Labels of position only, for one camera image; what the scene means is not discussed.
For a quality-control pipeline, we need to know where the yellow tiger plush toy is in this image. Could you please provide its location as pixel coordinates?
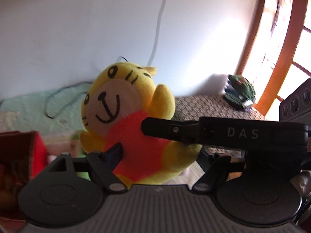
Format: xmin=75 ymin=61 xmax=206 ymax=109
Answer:
xmin=79 ymin=62 xmax=201 ymax=186

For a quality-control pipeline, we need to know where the patterned brown blanket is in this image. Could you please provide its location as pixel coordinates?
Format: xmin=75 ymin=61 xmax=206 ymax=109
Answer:
xmin=173 ymin=94 xmax=267 ymax=161

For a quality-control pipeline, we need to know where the green toy tank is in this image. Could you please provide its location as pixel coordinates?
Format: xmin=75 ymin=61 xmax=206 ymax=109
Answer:
xmin=222 ymin=75 xmax=256 ymax=111

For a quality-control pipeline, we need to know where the green yellow cartoon bedsheet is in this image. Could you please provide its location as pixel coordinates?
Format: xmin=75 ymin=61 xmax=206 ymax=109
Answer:
xmin=1 ymin=82 xmax=91 ymax=156

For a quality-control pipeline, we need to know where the red cardboard box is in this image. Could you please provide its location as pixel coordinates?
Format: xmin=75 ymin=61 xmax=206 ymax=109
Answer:
xmin=1 ymin=131 xmax=48 ymax=220

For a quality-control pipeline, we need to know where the black charger cable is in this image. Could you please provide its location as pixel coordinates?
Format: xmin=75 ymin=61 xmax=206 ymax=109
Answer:
xmin=43 ymin=56 xmax=129 ymax=119

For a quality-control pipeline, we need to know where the wooden window frame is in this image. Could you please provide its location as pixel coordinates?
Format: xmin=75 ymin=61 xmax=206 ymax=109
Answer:
xmin=235 ymin=0 xmax=310 ymax=119

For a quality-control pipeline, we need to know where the power strip cord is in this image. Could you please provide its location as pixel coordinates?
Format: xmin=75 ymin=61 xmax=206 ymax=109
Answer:
xmin=146 ymin=0 xmax=175 ymax=67

